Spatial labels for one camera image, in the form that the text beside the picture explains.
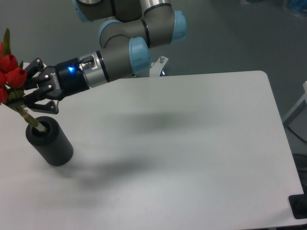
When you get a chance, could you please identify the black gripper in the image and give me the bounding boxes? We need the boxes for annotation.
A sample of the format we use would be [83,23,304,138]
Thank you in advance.
[23,58,89,114]

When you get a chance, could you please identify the red tulip bouquet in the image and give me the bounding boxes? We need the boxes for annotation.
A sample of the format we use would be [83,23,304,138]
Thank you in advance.
[0,28,48,134]

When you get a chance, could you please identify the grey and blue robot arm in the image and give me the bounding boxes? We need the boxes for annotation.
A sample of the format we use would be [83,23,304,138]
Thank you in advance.
[21,0,187,114]

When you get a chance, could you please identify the black ribbed cylindrical vase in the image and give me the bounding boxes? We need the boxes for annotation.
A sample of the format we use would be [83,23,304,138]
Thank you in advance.
[25,116,73,166]

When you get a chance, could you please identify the blue items in clear container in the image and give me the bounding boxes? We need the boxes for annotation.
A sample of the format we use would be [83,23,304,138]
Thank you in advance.
[272,0,307,18]

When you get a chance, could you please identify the black device at table edge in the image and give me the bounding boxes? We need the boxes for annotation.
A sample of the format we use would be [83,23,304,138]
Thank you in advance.
[288,194,307,219]

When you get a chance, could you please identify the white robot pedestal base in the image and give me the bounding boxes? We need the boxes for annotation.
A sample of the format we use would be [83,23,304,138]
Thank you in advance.
[130,55,169,78]

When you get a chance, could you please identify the white furniture frame at right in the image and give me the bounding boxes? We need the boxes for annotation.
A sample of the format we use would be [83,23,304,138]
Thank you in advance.
[282,81,307,126]

